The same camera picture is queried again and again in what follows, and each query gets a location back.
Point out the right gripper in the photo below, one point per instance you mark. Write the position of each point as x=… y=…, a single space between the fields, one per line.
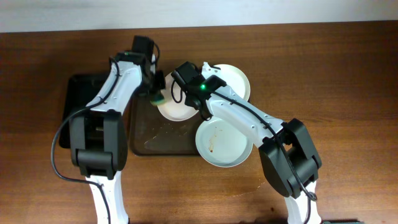
x=188 y=96

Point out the white plate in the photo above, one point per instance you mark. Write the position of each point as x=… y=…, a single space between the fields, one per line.
x=222 y=145
x=236 y=79
x=174 y=107

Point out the black plastic tray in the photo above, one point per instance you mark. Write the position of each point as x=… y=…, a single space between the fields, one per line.
x=81 y=89

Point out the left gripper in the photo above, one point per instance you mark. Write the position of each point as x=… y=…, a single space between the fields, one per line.
x=142 y=93

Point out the green yellow sponge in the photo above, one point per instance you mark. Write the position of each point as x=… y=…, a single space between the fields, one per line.
x=157 y=99

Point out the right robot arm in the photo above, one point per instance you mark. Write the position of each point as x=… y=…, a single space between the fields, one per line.
x=289 y=158

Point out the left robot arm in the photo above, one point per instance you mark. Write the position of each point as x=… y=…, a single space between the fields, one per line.
x=98 y=140

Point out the brown translucent tray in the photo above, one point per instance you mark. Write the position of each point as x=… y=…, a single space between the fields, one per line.
x=151 y=134

